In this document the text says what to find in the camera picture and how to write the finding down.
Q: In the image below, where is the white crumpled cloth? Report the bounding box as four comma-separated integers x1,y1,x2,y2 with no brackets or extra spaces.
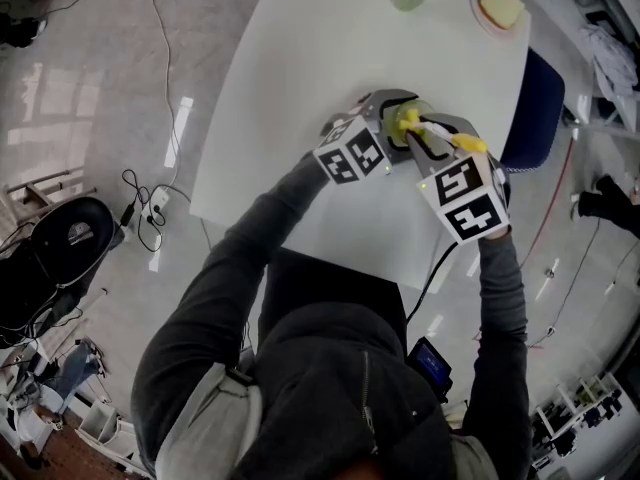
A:
579,22,640,119

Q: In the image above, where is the white shelving rack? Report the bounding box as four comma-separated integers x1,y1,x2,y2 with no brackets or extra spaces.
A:
524,0,640,142

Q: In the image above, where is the white power strip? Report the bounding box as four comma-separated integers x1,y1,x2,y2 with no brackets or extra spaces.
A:
141,187,171,219

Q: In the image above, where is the pale green translucent cup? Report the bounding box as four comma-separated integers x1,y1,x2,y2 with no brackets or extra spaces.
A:
382,97,435,150

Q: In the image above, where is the white table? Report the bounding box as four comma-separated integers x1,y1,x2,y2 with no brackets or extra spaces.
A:
188,0,532,295

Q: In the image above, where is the low white shelf unit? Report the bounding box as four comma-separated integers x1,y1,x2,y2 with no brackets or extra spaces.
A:
529,371,626,472

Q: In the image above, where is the person's left forearm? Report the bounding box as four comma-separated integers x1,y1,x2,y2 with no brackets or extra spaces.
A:
204,155,331,289

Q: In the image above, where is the dark blue chair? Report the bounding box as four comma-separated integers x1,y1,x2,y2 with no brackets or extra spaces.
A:
499,47,567,174

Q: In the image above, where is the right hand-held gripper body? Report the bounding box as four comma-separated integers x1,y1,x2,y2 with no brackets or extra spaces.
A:
417,153,512,246

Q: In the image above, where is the pink plate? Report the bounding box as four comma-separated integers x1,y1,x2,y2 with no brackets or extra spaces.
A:
468,0,532,35

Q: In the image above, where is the black hard-shell backpack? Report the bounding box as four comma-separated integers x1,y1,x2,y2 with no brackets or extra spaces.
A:
30,196,117,289

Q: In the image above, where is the person's dark hooded jacket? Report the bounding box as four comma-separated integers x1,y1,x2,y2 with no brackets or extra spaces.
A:
130,247,532,480

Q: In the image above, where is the black device with blue screen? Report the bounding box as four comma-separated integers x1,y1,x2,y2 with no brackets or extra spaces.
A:
405,336,454,404

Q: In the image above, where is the yellow brush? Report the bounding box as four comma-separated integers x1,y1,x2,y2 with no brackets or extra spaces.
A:
398,109,490,156

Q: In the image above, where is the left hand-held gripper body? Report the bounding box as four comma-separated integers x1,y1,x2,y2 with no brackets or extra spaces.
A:
312,95,394,187

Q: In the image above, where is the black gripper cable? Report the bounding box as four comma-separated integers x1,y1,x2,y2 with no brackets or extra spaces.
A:
405,241,459,324

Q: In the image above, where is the yellow sponge cake slice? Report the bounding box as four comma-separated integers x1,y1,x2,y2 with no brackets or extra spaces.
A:
477,0,526,29

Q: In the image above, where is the person's right forearm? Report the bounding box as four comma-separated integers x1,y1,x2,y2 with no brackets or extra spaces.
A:
474,227,529,399

